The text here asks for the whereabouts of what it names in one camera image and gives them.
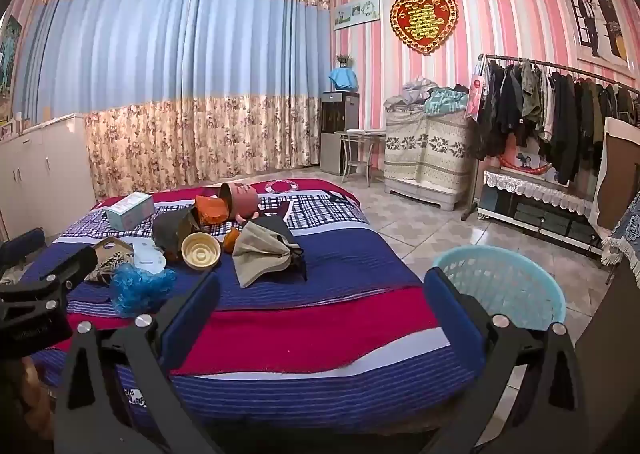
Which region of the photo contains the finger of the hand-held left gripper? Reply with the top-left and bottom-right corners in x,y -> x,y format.
0,228 -> 47,271
0,245 -> 99,302

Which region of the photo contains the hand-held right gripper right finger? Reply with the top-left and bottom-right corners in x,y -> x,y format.
415,267 -> 588,454

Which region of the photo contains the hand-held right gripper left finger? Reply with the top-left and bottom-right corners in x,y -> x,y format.
52,271 -> 223,454

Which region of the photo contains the beige plastic bowl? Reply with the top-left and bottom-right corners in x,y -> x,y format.
181,233 -> 222,271

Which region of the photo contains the light blue plastic basket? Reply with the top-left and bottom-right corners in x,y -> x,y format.
432,245 -> 567,332

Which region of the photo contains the teal cardboard box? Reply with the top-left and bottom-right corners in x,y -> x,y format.
103,193 -> 156,231

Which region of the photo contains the grey cloth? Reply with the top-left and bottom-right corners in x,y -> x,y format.
232,221 -> 293,289

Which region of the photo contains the orange snack bag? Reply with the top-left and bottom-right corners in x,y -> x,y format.
195,194 -> 231,225

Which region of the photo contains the brown phone case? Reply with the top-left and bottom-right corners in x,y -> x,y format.
85,237 -> 136,285

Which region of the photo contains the crumpled blue plastic bag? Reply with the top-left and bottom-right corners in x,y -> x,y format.
111,264 -> 177,317

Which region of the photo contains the white plastic lid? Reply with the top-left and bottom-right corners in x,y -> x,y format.
117,237 -> 168,275

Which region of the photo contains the dark grey bag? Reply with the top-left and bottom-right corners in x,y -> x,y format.
152,207 -> 201,262

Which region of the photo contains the white cabinet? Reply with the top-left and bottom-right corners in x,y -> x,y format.
0,115 -> 97,240

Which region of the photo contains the pink mug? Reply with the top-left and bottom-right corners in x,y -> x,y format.
218,181 -> 261,224

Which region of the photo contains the low glass door cabinet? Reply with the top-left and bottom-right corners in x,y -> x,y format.
477,169 -> 608,255

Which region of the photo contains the white lace cloth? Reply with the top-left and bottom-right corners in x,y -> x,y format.
484,169 -> 601,217

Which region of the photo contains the red decorative ornament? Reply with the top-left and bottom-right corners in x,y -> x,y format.
497,147 -> 556,180

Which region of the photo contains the patterned cloth covered wardrobe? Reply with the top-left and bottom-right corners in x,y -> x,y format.
384,107 -> 481,211

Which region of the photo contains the blue flower patterned cloth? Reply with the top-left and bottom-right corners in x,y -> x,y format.
601,191 -> 640,285

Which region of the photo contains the small metal side table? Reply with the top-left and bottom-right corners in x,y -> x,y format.
334,128 -> 387,186

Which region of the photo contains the blue floral curtain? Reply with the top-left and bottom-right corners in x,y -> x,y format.
10,0 -> 333,200

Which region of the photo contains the teal patterned garment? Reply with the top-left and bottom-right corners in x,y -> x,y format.
424,87 -> 471,116

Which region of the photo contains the grey water dispenser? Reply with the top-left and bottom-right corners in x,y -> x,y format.
320,91 -> 361,176

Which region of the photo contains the pink hanging packet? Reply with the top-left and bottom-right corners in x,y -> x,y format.
465,69 -> 491,122

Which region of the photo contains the pile of grey clothes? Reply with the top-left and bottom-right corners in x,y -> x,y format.
384,77 -> 441,112

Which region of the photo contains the row of hanging clothes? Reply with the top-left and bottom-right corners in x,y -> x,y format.
470,59 -> 640,185

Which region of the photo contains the metal clothes rack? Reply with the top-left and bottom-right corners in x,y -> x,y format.
462,53 -> 640,222

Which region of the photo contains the dark wall poster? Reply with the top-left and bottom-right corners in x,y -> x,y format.
0,14 -> 23,100

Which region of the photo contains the red heart wall decoration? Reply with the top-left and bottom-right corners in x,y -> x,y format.
390,0 -> 459,55

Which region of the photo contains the wall picture with clock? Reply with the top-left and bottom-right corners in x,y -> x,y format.
333,0 -> 381,30

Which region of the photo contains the window figure wall poster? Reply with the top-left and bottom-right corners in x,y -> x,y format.
555,0 -> 632,68

